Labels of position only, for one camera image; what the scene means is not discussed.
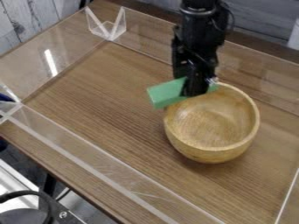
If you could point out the green rectangular block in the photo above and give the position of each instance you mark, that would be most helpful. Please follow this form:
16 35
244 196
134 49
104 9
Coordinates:
173 91

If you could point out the black metal bracket with screw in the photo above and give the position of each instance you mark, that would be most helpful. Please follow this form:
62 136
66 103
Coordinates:
54 213

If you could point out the black table leg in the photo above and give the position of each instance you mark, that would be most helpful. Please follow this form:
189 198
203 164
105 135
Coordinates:
49 185

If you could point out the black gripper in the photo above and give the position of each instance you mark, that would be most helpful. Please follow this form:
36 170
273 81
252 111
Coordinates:
197 37

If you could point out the clear acrylic tray walls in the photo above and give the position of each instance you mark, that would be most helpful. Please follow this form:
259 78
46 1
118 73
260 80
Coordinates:
82 121

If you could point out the light wooden bowl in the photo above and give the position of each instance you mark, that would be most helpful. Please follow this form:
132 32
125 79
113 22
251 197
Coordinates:
212 127

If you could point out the clear acrylic corner bracket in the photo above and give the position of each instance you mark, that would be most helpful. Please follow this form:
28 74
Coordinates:
108 30

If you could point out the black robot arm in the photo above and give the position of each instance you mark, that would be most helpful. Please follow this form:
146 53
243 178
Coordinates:
203 5

